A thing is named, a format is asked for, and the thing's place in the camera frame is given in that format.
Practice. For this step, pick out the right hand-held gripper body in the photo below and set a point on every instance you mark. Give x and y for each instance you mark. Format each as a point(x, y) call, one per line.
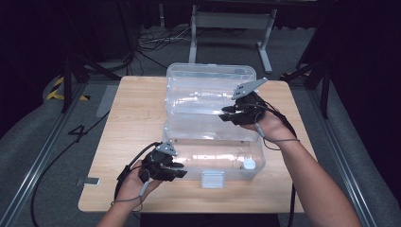
point(249, 110)

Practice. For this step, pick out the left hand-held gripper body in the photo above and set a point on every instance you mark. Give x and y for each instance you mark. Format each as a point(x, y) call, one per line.
point(157, 167)

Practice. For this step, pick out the clear plastic storage box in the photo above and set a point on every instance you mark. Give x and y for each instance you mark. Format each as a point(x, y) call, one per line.
point(214, 126)

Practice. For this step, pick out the small white jar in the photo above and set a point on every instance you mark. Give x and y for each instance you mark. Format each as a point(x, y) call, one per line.
point(249, 164)

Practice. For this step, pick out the person's left hand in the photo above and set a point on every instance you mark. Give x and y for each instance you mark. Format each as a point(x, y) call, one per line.
point(134, 184)

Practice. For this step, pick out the person's right hand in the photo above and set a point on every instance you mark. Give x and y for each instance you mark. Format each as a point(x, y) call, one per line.
point(274, 126)

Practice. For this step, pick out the black metal stand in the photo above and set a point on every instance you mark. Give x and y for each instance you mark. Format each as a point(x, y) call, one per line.
point(66, 82)
point(324, 91)

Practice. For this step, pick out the yellow black floor tape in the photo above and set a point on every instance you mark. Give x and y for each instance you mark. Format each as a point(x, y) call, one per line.
point(55, 91)

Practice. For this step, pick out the grey table bracket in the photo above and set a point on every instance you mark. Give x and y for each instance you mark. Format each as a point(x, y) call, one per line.
point(90, 181)

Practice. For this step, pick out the grey metal desk frame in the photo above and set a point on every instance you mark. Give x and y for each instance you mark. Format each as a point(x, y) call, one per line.
point(231, 20)

